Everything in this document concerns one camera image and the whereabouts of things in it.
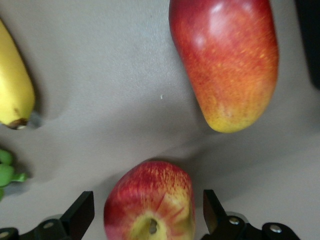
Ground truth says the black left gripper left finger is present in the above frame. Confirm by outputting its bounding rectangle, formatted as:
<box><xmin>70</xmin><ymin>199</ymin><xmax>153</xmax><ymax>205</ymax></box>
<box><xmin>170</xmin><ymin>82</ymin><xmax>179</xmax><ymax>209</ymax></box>
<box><xmin>0</xmin><ymin>191</ymin><xmax>96</xmax><ymax>240</ymax></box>

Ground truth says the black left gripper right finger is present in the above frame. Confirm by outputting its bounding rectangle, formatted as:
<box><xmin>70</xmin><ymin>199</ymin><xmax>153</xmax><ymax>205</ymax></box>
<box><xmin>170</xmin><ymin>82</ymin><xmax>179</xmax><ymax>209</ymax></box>
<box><xmin>201</xmin><ymin>189</ymin><xmax>300</xmax><ymax>240</ymax></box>

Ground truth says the red yellow apple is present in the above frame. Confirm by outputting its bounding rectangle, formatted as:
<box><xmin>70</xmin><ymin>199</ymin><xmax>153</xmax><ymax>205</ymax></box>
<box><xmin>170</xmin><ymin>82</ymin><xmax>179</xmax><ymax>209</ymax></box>
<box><xmin>103</xmin><ymin>160</ymin><xmax>197</xmax><ymax>240</ymax></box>

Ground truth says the yellow banana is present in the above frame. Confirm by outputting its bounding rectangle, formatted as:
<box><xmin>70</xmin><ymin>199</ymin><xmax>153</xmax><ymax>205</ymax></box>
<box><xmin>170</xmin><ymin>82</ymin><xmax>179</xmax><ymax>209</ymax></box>
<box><xmin>0</xmin><ymin>18</ymin><xmax>36</xmax><ymax>131</ymax></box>

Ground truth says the black plastic box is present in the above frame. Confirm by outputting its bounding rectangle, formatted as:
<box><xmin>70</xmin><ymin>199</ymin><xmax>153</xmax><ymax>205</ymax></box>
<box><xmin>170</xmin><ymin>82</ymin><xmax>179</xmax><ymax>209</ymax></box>
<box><xmin>295</xmin><ymin>0</ymin><xmax>320</xmax><ymax>91</ymax></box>

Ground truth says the dark purple mangosteen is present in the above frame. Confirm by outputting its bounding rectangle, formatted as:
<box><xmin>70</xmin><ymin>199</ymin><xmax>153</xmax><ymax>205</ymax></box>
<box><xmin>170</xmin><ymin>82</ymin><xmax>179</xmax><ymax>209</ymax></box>
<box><xmin>0</xmin><ymin>149</ymin><xmax>29</xmax><ymax>202</ymax></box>

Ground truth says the red orange mango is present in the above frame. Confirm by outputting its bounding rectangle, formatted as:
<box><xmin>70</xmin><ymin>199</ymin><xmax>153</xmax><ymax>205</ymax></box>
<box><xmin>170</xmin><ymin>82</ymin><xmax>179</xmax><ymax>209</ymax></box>
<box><xmin>168</xmin><ymin>0</ymin><xmax>280</xmax><ymax>134</ymax></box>

